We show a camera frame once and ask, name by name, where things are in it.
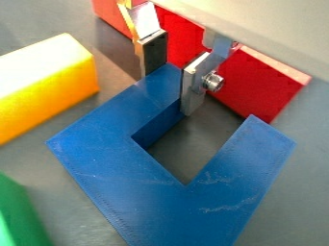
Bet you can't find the blue U-shaped block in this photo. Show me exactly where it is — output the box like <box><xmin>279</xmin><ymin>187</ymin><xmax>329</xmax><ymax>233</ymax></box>
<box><xmin>47</xmin><ymin>64</ymin><xmax>296</xmax><ymax>246</ymax></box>

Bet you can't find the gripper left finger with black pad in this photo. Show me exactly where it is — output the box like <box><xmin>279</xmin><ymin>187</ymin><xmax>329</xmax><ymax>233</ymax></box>
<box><xmin>117</xmin><ymin>0</ymin><xmax>169</xmax><ymax>77</ymax></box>

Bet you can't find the red base board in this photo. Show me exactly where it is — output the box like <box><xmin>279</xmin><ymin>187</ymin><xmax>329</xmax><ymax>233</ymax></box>
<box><xmin>92</xmin><ymin>0</ymin><xmax>312</xmax><ymax>123</ymax></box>

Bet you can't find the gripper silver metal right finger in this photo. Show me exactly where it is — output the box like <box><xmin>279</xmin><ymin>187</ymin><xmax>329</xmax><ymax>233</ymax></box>
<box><xmin>181</xmin><ymin>34</ymin><xmax>233</xmax><ymax>115</ymax></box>

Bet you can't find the green stepped block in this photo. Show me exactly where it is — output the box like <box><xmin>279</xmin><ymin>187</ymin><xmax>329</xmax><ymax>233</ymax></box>
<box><xmin>0</xmin><ymin>173</ymin><xmax>53</xmax><ymax>246</ymax></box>

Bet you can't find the yellow long bar block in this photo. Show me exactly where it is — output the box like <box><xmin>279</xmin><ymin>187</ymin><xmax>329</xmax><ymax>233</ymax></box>
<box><xmin>0</xmin><ymin>33</ymin><xmax>100</xmax><ymax>145</ymax></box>

